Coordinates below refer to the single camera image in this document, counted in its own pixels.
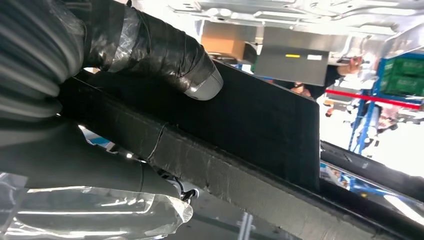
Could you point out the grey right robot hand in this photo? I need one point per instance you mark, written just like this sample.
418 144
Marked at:
149 43

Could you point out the brown cardboard box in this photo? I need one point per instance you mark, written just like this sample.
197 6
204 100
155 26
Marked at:
222 46

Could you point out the grey laptop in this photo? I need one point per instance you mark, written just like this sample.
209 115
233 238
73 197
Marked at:
291 69

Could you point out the silver stamped metal panel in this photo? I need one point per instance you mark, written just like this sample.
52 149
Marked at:
298 13

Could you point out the person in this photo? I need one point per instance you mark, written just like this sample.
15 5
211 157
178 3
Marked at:
321 86

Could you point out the red barrier tape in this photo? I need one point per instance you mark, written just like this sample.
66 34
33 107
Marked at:
364 97

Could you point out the green plastic crate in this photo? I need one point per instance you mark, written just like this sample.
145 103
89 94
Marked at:
404 86
404 66

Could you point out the blue steel rack frame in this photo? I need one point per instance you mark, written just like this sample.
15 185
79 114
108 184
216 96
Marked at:
364 126

